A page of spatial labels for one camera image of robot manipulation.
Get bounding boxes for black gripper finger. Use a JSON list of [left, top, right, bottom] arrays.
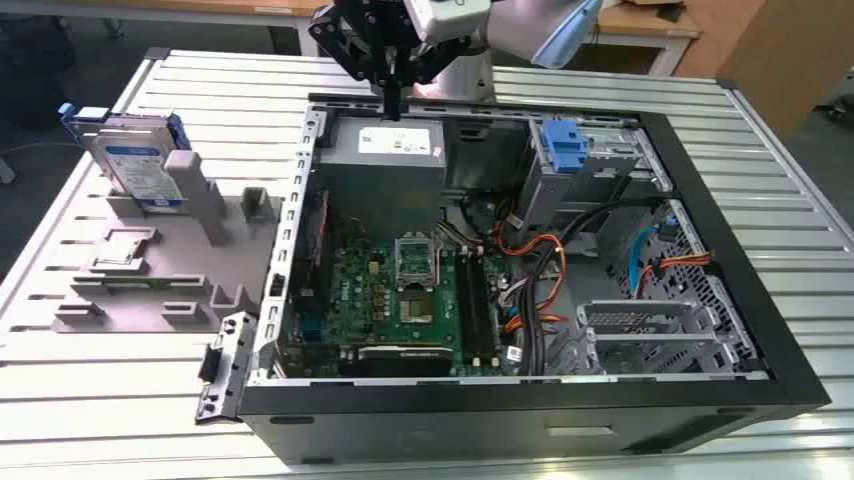
[[306, 7, 396, 122], [393, 38, 469, 122]]

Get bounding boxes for hard disk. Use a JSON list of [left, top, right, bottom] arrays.
[[57, 102, 193, 214]]

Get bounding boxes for metal disk bay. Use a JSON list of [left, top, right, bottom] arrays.
[[573, 298, 745, 376]]

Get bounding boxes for blue drive latch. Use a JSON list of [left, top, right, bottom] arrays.
[[541, 119, 589, 175]]

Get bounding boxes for grey power supply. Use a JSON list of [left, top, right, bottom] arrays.
[[310, 117, 448, 241]]

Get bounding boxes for metal optical drive cage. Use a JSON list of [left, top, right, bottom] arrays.
[[517, 117, 672, 236]]

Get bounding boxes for metal socket cover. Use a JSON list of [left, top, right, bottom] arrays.
[[392, 234, 445, 294]]

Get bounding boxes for green motherboard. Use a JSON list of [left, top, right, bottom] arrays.
[[278, 234, 528, 379]]

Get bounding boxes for black office chair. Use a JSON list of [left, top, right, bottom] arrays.
[[0, 14, 78, 134]]

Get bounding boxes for black RAM slot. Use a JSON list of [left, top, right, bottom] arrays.
[[452, 244, 482, 369], [469, 244, 502, 370]]

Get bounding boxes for CPU socket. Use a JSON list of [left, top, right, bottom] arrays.
[[397, 292, 441, 326]]

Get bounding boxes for grey parts rack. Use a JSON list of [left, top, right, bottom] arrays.
[[50, 149, 286, 335]]

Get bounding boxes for silver CPU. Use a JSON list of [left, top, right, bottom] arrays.
[[94, 232, 146, 266]]

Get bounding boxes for brown wooden cabinet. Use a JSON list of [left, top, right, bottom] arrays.
[[679, 0, 854, 144]]

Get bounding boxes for blue VGA port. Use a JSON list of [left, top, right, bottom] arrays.
[[297, 313, 326, 347]]

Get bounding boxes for green RAM stick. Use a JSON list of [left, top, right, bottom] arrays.
[[98, 276, 172, 292]]

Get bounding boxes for black graphics card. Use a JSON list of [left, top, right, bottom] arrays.
[[336, 343, 456, 379]]

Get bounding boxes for chair castor wheels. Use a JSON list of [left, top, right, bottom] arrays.
[[823, 69, 854, 121]]

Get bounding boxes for black open PC case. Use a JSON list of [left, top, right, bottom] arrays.
[[236, 91, 833, 464]]

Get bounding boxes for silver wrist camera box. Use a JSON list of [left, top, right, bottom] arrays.
[[401, 0, 493, 47]]

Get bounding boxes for wooden desk with white frame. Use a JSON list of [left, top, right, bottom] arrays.
[[78, 0, 321, 57], [585, 0, 705, 76]]

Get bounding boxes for orange wire bundle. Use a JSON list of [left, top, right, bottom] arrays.
[[494, 192, 569, 334]]

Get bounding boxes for blue data wire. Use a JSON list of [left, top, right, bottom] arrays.
[[624, 208, 680, 297]]

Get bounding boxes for black cable bundle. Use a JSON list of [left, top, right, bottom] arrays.
[[517, 197, 668, 376]]

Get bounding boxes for orange disk power wire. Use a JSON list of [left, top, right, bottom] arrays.
[[633, 251, 715, 297]]

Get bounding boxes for grey card retainer bracket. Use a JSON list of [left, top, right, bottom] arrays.
[[192, 309, 260, 426]]

